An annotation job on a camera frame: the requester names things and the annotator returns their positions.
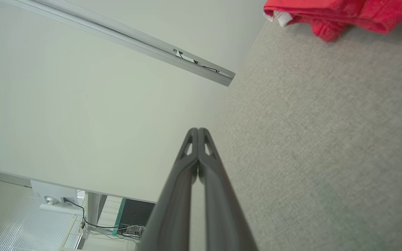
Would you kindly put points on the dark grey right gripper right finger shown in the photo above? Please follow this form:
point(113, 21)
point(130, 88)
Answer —
point(222, 209)

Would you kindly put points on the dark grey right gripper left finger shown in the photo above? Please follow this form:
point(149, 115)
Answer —
point(173, 209)

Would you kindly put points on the red shorts with elastic waistband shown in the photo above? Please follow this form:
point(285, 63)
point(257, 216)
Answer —
point(379, 14)

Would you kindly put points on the light grey upright leg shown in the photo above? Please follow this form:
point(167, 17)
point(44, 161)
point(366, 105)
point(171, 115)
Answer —
point(95, 209)

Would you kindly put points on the white box with silver knob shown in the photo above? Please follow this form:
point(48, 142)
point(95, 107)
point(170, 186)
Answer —
point(52, 198)

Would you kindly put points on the grey metal post with groove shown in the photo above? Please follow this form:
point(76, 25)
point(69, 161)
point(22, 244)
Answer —
point(134, 38)

